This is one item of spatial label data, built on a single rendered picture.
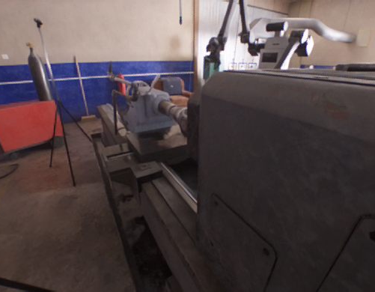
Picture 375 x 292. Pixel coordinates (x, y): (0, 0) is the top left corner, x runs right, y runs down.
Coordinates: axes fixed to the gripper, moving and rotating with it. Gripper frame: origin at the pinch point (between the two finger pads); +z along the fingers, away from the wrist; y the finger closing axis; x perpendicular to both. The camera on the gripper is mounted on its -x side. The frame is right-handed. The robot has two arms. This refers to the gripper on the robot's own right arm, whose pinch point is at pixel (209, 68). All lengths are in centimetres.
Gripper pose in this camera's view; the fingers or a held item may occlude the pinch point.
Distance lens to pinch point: 159.5
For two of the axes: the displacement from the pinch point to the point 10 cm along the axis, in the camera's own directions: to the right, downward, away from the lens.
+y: 6.5, 3.2, -6.9
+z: -3.8, 9.2, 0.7
